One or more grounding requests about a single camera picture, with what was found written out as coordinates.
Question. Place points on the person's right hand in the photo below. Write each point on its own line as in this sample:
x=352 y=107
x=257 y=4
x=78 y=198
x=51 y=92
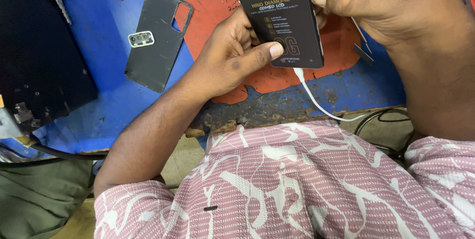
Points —
x=371 y=1

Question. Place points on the person's left hand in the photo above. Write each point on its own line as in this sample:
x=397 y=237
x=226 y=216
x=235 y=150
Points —
x=226 y=61

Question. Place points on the black phone display with film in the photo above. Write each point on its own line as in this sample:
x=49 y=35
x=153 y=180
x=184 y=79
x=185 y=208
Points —
x=282 y=16

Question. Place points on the metal tweezers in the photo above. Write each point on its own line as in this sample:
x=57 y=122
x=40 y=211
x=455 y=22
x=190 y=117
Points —
x=362 y=35

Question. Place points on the small black flat tool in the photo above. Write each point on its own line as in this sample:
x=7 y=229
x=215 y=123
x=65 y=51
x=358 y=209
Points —
x=363 y=53

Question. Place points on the orange work mat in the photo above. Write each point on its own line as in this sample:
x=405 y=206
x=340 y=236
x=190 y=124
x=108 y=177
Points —
x=207 y=9

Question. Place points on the black phone back cover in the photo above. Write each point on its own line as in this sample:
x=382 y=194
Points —
x=157 y=46

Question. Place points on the pink patterned shirt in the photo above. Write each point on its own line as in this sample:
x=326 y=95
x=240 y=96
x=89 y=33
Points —
x=297 y=187

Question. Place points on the black flat plate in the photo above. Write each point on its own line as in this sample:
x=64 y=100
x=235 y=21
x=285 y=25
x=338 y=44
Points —
x=40 y=46

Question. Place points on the grey metal clamp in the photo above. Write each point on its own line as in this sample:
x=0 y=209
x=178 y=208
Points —
x=15 y=122

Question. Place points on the olive green trousers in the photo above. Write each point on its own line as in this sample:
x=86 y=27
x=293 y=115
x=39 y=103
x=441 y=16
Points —
x=37 y=198

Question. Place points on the silver camera lens bezel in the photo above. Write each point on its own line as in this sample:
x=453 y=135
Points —
x=141 y=39

